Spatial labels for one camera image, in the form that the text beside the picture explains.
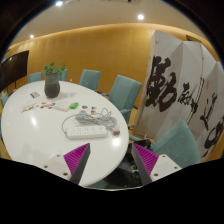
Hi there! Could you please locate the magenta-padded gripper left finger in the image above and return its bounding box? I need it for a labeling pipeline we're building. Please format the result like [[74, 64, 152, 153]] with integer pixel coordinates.
[[41, 142, 92, 186]]

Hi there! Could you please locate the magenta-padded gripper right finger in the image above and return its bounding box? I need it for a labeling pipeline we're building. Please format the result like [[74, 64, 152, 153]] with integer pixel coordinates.
[[130, 142, 184, 187]]

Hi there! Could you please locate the small pinkish white charger block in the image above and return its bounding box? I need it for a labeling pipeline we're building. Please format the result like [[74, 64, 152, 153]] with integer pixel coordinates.
[[111, 125, 122, 137]]

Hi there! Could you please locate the white power strip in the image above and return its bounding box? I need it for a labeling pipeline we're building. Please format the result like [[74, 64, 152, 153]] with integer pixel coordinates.
[[65, 124, 109, 140]]

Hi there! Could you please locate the large teal upholstered chair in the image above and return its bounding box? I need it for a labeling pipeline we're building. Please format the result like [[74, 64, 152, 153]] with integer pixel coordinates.
[[128, 119, 203, 169]]

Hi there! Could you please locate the flat white box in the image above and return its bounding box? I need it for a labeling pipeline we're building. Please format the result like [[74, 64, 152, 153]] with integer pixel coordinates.
[[54, 100, 72, 112]]

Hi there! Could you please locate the row of colourful stickers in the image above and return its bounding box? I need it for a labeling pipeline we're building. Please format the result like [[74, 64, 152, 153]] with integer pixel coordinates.
[[21, 101, 57, 113]]

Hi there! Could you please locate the group of teal chairs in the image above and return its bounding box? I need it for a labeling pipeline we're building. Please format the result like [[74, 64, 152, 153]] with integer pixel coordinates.
[[0, 68, 143, 124]]

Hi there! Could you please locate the white calligraphy folding screen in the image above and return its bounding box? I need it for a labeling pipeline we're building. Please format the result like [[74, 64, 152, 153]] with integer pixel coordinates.
[[133, 29, 224, 161]]

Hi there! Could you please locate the green plant in dark vase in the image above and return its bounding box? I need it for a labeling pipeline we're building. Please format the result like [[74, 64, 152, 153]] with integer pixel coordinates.
[[42, 61, 68, 99]]

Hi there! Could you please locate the group of round ceiling lights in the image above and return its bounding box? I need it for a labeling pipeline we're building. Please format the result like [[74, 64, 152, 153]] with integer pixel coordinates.
[[28, 0, 146, 39]]

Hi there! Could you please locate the coiled grey white power cable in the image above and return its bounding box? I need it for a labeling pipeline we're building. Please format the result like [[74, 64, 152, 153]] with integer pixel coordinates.
[[60, 107, 119, 132]]

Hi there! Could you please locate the black wall television screen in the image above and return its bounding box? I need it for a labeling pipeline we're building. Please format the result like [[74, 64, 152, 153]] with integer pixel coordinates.
[[0, 49, 30, 94]]

